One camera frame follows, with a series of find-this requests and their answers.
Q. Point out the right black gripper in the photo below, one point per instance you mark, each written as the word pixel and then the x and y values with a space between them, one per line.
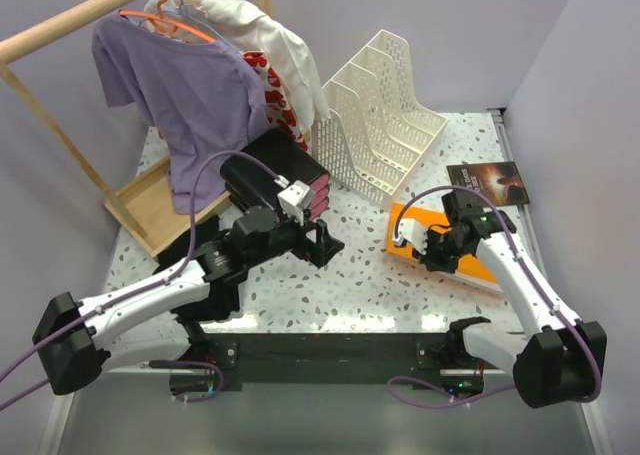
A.
pixel 431 262

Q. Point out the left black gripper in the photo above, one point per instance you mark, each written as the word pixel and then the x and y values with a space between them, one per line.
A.
pixel 314 243

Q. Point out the orange clip folder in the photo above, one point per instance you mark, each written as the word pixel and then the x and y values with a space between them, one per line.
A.
pixel 469 269

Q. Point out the pink drawer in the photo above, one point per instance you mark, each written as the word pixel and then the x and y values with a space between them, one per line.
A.
pixel 320 197
pixel 320 182
pixel 318 209

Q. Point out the pink top drawer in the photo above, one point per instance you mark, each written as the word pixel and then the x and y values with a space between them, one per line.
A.
pixel 320 182

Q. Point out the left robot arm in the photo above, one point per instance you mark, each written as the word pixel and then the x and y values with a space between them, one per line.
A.
pixel 78 340

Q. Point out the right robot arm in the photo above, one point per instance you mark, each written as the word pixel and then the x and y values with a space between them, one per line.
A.
pixel 560 357

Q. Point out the dark hardcover book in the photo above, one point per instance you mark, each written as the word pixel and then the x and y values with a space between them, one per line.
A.
pixel 500 182

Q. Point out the wooden clothes rack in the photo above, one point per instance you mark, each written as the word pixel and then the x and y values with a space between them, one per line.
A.
pixel 48 206

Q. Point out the red floral white garment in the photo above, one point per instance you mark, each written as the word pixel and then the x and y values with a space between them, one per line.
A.
pixel 290 103

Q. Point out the white plastic file organizer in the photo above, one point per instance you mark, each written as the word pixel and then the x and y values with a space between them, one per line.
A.
pixel 378 134

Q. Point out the purple t-shirt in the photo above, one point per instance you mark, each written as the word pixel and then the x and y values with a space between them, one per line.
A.
pixel 202 98

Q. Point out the white shirt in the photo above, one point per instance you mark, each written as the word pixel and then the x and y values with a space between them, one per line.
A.
pixel 250 29

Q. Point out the orange clothes hanger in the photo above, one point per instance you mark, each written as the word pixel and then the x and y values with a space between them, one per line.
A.
pixel 166 25

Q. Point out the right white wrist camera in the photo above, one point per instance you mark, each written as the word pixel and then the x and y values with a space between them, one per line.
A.
pixel 410 231

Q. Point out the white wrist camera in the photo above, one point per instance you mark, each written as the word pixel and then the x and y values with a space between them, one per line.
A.
pixel 410 231
pixel 295 200

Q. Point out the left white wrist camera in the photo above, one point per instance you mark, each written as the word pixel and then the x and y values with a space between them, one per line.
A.
pixel 295 200

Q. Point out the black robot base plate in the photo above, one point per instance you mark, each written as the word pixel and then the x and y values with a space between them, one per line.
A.
pixel 232 360

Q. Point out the blue wire hanger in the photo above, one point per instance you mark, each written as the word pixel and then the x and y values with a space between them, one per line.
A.
pixel 188 12

